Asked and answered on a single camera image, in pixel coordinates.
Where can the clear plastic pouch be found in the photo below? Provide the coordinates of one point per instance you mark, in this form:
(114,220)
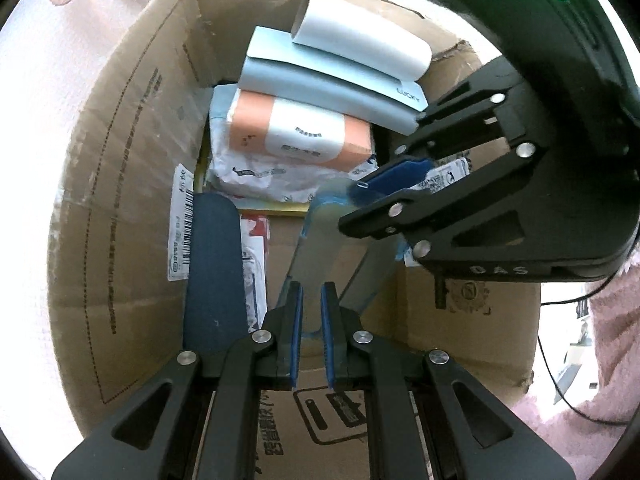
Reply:
(310,250)

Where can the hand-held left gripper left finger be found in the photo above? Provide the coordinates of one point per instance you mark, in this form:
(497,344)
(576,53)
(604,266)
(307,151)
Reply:
(296,332)

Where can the light blue folded package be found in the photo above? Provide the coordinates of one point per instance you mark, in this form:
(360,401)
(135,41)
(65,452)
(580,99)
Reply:
(320,80)

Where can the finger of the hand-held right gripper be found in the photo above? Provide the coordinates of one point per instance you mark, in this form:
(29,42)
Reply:
(400,170)
(380,194)

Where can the orange tissue pack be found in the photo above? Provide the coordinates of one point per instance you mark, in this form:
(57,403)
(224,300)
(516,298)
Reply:
(255,120)

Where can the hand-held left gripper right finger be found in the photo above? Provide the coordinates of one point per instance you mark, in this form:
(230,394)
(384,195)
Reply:
(329,332)

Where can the brown cardboard box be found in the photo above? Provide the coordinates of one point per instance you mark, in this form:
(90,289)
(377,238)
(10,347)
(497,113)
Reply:
(130,210)

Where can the white barcode label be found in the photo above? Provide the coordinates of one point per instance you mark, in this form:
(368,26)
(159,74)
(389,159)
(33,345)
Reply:
(179,230)

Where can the red and white packet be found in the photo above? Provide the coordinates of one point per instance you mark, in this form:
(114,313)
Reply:
(255,260)

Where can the white plastic mailer bag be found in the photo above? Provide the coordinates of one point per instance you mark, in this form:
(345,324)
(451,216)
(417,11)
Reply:
(260,180)

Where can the white rolled package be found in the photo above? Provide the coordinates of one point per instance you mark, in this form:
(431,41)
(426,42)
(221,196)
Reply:
(360,35)

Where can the dark blue case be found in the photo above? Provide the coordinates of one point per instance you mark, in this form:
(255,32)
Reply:
(212,270)

